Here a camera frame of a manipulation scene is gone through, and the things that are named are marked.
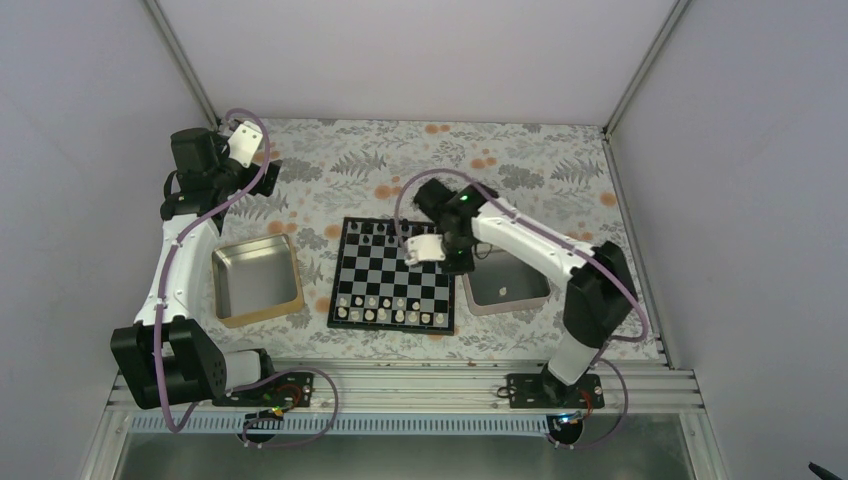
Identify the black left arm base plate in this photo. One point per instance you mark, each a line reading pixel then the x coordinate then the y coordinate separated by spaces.
pixel 286 392

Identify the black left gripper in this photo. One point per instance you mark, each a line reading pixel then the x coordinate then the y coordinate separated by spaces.
pixel 266 187

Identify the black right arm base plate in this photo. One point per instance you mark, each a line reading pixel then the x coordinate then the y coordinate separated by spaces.
pixel 538 391

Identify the right aluminium corner frame post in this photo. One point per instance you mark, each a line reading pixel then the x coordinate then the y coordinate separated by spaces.
pixel 660 40

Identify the black chess pieces row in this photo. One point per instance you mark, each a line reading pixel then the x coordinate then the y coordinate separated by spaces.
pixel 371 232

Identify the aluminium corner frame post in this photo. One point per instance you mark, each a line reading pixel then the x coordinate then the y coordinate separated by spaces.
pixel 180 58
pixel 660 40

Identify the pink rimmed metal tin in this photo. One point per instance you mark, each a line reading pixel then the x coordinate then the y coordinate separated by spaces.
pixel 526 287

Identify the gold rimmed empty metal tin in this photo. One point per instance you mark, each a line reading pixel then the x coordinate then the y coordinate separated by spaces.
pixel 256 280

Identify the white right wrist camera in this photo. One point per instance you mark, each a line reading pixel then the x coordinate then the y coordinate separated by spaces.
pixel 424 248

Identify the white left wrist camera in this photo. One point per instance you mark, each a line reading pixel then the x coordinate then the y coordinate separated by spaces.
pixel 243 142

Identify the black white chess board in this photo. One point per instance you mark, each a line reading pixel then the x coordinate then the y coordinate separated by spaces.
pixel 381 272

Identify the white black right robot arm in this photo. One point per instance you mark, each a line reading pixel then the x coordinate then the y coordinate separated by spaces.
pixel 598 286

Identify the aluminium front rail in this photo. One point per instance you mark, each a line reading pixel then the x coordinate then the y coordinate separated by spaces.
pixel 470 387

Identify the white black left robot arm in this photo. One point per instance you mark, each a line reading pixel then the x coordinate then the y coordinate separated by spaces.
pixel 165 352

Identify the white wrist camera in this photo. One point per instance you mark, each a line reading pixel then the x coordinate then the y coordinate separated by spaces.
pixel 243 142
pixel 424 248

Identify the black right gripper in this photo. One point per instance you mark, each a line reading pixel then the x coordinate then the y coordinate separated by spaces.
pixel 466 264

